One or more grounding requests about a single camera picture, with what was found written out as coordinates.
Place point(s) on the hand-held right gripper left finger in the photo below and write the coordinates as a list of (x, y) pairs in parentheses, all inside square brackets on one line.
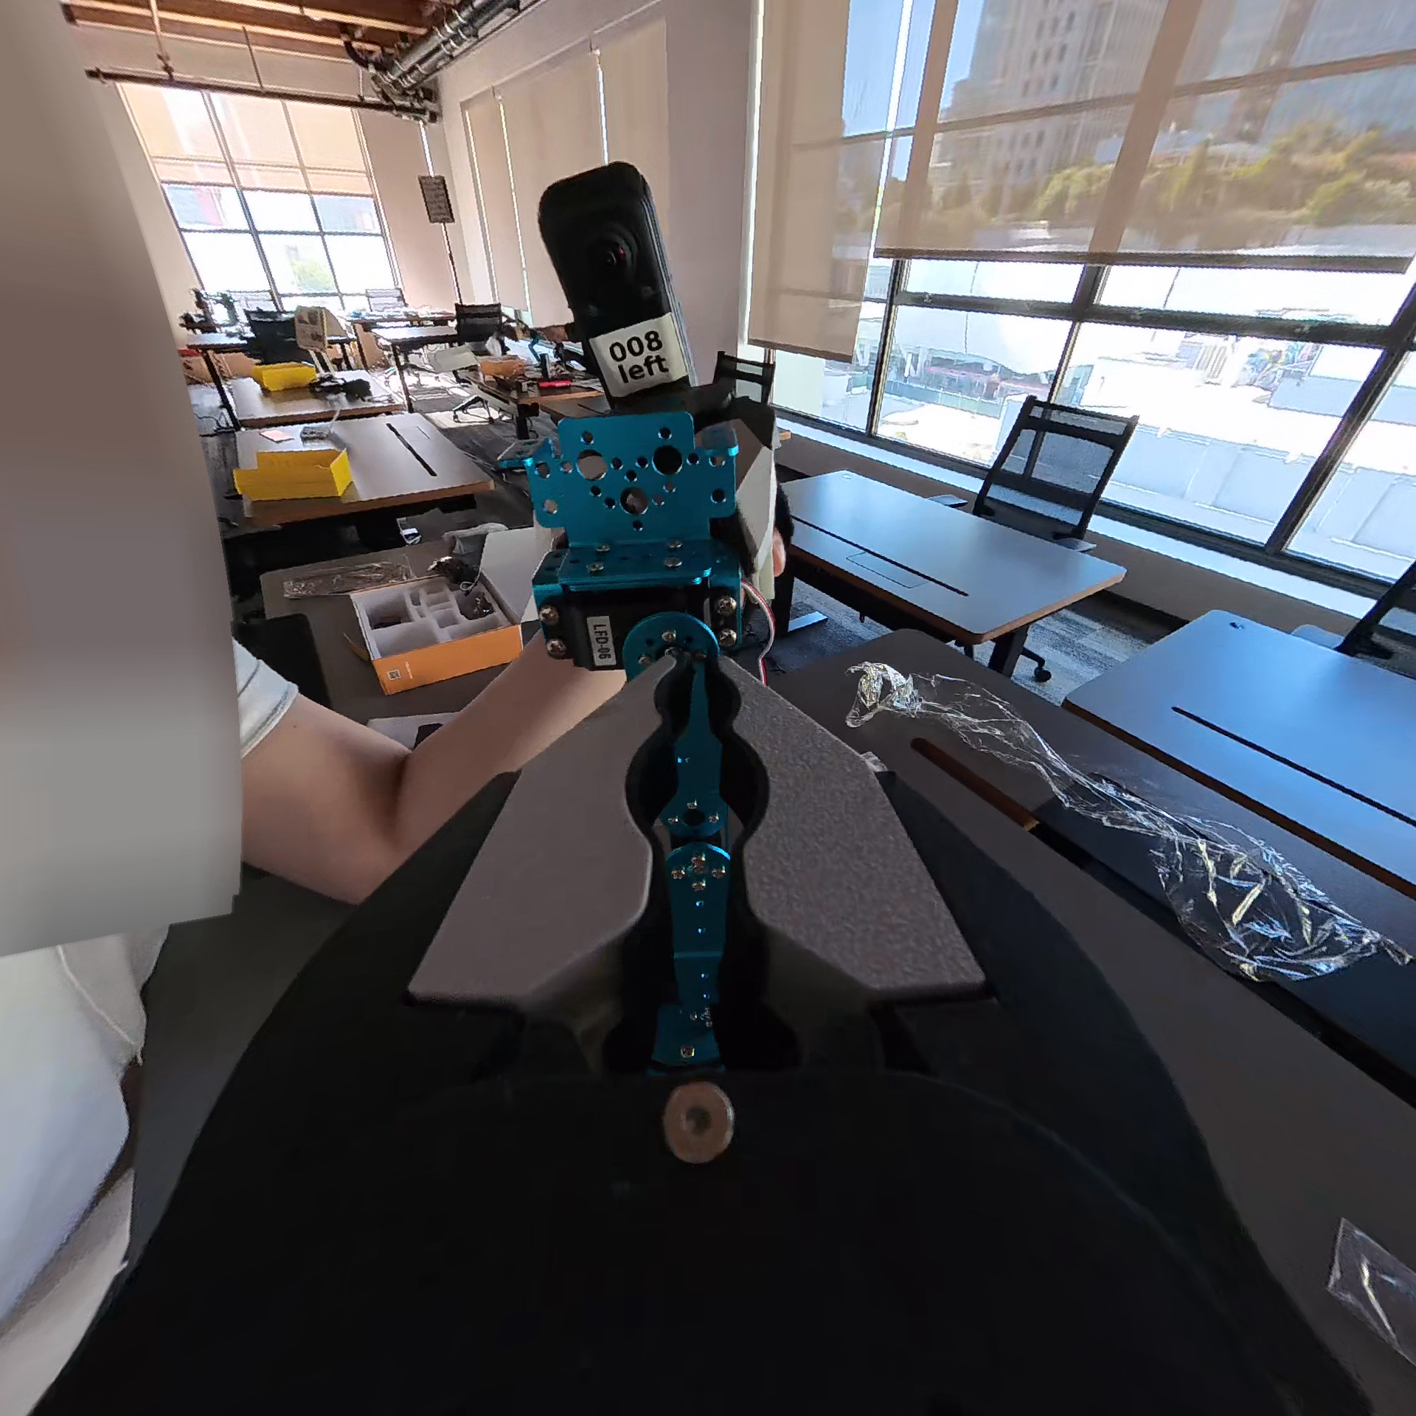
[(541, 886)]

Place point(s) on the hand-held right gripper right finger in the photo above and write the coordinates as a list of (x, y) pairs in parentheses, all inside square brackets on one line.
[(863, 886)]

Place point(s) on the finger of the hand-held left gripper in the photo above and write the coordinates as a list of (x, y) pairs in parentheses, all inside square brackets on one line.
[(757, 488)]

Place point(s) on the blue toy robot arm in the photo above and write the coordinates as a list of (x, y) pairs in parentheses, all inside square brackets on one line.
[(691, 952)]

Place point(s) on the person's left forearm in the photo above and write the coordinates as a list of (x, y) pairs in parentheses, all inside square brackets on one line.
[(420, 775)]

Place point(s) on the grey desk with wood edge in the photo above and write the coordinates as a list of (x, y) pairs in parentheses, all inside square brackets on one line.
[(1271, 687), (995, 564)]

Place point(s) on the light desk with slot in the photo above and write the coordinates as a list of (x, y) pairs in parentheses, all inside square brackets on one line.
[(464, 482)]

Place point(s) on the beige roller blind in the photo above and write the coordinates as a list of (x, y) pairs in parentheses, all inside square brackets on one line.
[(1217, 222), (807, 278)]

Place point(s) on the white paper sheet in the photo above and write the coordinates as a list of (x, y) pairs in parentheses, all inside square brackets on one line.
[(410, 733)]

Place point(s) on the orange white parts box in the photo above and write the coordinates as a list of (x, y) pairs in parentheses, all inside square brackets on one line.
[(464, 665)]

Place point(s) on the black slatted chair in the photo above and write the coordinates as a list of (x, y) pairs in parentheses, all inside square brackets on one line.
[(1079, 416), (1382, 606)]

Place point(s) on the yellow plastic bin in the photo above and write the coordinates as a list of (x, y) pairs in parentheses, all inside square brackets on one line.
[(282, 377)]

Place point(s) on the crumpled clear plastic wrap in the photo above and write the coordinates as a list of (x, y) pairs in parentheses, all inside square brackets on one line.
[(1217, 886)]

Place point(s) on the clear bag of metal parts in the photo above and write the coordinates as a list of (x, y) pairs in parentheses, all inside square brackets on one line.
[(354, 578)]

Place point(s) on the yellow plastic tray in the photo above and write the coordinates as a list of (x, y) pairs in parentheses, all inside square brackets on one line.
[(298, 478)]

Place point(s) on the person's white shirt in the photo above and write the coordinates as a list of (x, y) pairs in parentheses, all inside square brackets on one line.
[(56, 1107)]

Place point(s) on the small clear parts bag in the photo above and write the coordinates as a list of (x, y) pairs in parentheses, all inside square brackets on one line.
[(1372, 1279)]

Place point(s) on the grey wall poster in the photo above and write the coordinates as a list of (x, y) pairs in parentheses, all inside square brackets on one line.
[(437, 200)]

